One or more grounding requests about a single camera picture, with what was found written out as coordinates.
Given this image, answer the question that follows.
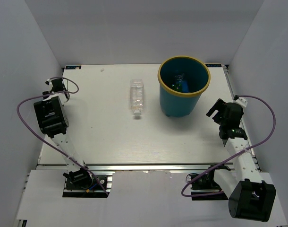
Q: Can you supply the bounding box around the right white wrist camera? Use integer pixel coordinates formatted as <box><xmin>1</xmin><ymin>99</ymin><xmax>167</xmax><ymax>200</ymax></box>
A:
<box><xmin>233</xmin><ymin>95</ymin><xmax>247</xmax><ymax>108</ymax></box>

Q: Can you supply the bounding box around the aluminium table rail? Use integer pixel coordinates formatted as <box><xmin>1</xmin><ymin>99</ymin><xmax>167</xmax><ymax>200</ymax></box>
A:
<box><xmin>36</xmin><ymin>163</ymin><xmax>262</xmax><ymax>173</ymax></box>

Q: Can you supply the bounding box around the right blue corner sticker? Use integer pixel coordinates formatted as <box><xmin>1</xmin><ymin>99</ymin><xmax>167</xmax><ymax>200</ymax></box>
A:
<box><xmin>205</xmin><ymin>63</ymin><xmax>222</xmax><ymax>68</ymax></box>

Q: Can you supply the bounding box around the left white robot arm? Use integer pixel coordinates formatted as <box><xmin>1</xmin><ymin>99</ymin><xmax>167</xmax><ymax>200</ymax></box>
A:
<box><xmin>34</xmin><ymin>77</ymin><xmax>93</xmax><ymax>189</ymax></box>

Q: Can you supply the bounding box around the clear plastic water bottle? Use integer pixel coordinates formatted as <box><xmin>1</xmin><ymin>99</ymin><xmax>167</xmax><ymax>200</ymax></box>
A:
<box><xmin>130</xmin><ymin>79</ymin><xmax>144</xmax><ymax>119</ymax></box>

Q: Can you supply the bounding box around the blue label water bottle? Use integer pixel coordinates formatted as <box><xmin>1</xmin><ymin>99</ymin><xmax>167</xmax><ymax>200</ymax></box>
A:
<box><xmin>172</xmin><ymin>73</ymin><xmax>189</xmax><ymax>93</ymax></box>

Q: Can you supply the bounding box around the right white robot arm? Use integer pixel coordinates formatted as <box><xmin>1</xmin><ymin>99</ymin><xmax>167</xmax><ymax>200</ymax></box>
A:
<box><xmin>206</xmin><ymin>99</ymin><xmax>276</xmax><ymax>222</ymax></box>

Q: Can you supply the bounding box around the left blue corner sticker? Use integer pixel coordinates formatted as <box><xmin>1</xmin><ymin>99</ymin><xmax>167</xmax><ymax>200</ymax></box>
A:
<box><xmin>65</xmin><ymin>65</ymin><xmax>81</xmax><ymax>70</ymax></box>

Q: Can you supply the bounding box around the teal bin with yellow rim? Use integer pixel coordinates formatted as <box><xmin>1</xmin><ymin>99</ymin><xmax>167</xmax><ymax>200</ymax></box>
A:
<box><xmin>158</xmin><ymin>55</ymin><xmax>211</xmax><ymax>117</ymax></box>

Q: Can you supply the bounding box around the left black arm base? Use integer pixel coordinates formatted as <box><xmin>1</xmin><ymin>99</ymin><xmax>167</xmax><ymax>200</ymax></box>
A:
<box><xmin>62</xmin><ymin>170</ymin><xmax>108</xmax><ymax>198</ymax></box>

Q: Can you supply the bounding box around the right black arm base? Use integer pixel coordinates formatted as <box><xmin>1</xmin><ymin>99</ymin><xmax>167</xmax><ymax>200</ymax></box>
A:
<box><xmin>191</xmin><ymin>165</ymin><xmax>231</xmax><ymax>201</ymax></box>

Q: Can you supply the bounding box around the green plastic bottle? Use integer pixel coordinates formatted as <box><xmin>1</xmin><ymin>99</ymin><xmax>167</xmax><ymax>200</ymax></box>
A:
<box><xmin>171</xmin><ymin>81</ymin><xmax>183</xmax><ymax>92</ymax></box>

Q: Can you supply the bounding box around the blue corner sticker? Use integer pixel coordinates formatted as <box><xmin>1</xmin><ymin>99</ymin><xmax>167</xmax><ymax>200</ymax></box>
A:
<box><xmin>205</xmin><ymin>63</ymin><xmax>222</xmax><ymax>68</ymax></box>
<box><xmin>65</xmin><ymin>65</ymin><xmax>81</xmax><ymax>70</ymax></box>

